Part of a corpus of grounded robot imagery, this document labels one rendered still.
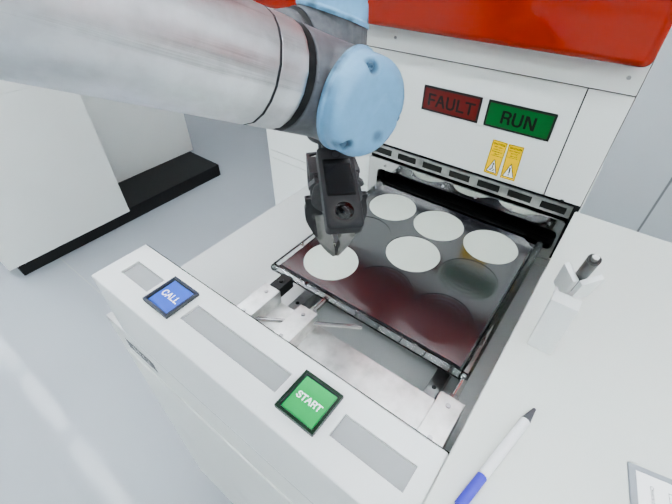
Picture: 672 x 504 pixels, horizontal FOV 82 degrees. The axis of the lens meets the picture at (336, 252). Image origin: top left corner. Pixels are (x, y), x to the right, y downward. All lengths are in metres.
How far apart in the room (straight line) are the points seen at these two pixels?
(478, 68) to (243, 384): 0.64
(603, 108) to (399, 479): 0.61
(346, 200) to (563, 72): 0.43
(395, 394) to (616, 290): 0.36
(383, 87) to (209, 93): 0.12
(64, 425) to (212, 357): 1.31
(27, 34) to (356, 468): 0.41
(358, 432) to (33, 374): 1.68
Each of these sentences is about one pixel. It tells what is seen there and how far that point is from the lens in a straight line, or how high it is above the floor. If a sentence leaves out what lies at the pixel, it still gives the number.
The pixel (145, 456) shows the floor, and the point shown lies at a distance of 1.61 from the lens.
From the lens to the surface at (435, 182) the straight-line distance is 0.89.
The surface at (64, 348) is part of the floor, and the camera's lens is 2.03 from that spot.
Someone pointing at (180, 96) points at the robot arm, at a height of 1.30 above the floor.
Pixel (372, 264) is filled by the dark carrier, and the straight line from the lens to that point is 0.70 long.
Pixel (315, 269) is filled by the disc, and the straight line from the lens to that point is 0.69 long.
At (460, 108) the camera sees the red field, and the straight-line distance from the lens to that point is 0.82.
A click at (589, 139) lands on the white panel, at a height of 1.10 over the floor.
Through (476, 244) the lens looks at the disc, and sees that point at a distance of 0.79.
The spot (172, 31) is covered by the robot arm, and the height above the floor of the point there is 1.33.
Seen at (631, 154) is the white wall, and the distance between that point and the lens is 2.39.
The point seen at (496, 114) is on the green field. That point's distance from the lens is 0.80.
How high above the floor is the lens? 1.38
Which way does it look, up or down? 41 degrees down
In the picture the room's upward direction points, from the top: straight up
